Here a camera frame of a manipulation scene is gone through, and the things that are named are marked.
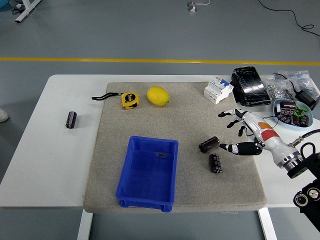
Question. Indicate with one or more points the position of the small dark capacitor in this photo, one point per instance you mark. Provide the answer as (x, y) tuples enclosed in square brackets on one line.
[(303, 120)]

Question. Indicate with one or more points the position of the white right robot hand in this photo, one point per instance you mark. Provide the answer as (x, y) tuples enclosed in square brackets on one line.
[(265, 140)]

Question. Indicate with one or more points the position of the yellow tape measure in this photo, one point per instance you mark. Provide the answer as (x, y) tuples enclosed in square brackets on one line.
[(130, 100)]

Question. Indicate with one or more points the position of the clear bag of screws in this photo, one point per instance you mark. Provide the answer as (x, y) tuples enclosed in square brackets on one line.
[(301, 78)]

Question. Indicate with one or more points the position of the grey-brown mat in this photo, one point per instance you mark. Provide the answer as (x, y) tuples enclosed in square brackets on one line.
[(190, 120)]

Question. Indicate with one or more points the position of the green plastic clips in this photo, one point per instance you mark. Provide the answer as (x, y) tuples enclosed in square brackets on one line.
[(300, 111)]

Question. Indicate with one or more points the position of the white table leg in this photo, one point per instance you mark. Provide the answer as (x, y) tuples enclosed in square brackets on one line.
[(84, 225), (267, 225)]

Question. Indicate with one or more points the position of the large dark capacitor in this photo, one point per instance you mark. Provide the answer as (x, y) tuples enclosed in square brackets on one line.
[(287, 105)]

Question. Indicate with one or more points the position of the person's white shoe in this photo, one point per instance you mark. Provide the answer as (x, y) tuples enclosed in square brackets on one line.
[(3, 115)]

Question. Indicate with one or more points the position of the white circuit breaker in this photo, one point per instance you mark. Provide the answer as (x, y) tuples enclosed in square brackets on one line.
[(217, 91)]

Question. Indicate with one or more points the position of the blue plastic box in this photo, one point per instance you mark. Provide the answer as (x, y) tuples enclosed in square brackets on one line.
[(147, 175)]

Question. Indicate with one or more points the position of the clear bag of metal nuts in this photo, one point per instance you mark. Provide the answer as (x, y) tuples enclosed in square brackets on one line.
[(276, 91)]

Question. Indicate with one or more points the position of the black wrapped box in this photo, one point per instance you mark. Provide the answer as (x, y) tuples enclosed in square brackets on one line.
[(251, 86)]

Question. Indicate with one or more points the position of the black power adapter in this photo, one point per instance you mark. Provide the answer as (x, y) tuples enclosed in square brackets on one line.
[(307, 98)]

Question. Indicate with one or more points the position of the yellow lemon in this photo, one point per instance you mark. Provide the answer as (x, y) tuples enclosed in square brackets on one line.
[(158, 96)]

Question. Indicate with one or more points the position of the light blue bowl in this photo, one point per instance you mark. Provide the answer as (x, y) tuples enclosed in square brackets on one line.
[(277, 117)]

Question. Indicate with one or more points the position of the white desk frame leg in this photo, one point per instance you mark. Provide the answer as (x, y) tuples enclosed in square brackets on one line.
[(25, 11)]

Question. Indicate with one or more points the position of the dark cylindrical battery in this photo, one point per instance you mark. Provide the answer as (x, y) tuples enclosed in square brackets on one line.
[(215, 163), (209, 144), (71, 120)]

